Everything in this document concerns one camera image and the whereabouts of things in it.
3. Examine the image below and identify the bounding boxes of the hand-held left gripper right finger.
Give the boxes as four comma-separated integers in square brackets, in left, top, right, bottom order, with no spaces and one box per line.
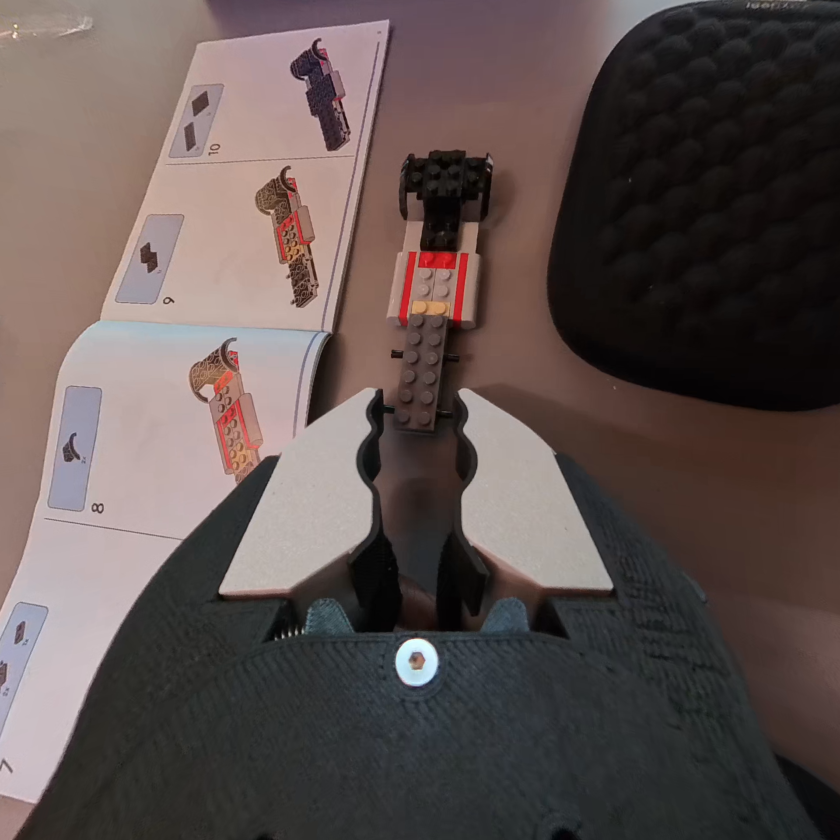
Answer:
[436,386,616,631]

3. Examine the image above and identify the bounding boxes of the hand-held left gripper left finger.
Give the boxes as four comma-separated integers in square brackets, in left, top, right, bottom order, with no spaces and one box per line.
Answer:
[217,386,404,632]

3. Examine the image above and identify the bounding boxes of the partly built lego car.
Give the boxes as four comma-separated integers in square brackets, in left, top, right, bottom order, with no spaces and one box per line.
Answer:
[387,150,494,435]

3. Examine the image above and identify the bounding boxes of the person's left hand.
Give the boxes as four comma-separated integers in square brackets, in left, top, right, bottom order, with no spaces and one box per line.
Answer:
[400,579,439,629]

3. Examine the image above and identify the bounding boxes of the open instruction booklet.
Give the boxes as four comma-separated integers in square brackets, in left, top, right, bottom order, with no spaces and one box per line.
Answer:
[0,20,391,805]

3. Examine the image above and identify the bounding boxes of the black quilted cushion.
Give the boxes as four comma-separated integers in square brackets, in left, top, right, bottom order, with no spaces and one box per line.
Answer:
[546,0,840,412]

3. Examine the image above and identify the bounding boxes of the clear plastic bag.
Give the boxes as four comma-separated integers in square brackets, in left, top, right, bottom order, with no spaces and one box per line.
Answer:
[0,14,94,46]

